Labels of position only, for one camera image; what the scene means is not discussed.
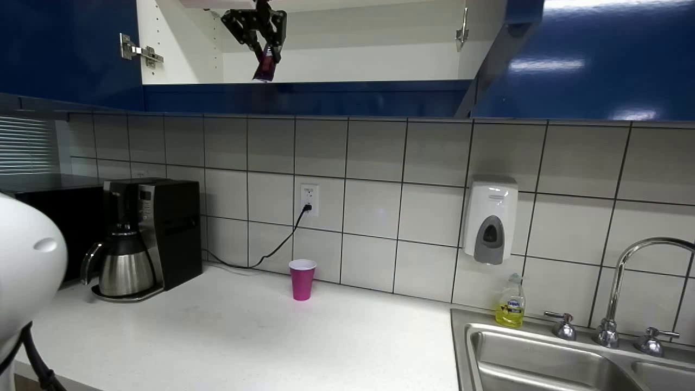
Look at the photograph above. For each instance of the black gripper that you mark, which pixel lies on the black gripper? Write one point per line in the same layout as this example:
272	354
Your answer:
261	20

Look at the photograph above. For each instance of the purple candy bar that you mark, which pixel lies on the purple candy bar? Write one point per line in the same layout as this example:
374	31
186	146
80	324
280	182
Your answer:
265	68

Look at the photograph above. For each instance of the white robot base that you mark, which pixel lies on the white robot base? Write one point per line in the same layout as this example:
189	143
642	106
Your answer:
33	259

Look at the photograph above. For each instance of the blue cabinet door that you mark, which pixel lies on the blue cabinet door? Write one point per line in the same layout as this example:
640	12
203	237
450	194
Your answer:
492	33

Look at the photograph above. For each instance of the open blue upper cabinet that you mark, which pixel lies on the open blue upper cabinet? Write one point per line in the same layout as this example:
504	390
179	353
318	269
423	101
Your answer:
588	59

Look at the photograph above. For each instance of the black coffee maker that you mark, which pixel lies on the black coffee maker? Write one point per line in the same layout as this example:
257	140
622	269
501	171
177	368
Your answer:
167	218

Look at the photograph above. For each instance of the pink plastic cup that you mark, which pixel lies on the pink plastic cup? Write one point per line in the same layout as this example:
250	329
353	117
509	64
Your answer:
302	273

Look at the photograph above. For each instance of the black microwave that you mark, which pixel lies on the black microwave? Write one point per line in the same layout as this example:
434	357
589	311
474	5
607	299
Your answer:
78	216

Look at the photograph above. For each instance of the steel coffee carafe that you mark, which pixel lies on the steel coffee carafe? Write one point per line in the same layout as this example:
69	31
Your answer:
120	267

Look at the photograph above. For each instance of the white soap dispenser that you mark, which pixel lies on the white soap dispenser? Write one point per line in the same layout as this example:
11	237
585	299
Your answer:
489	218

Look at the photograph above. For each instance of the stainless steel sink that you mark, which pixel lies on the stainless steel sink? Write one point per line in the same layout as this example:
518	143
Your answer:
534	359

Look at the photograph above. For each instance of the chrome sink faucet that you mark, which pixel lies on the chrome sink faucet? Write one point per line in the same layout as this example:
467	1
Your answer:
607	333

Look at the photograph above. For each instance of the white wall outlet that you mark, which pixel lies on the white wall outlet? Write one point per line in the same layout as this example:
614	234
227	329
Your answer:
309	198

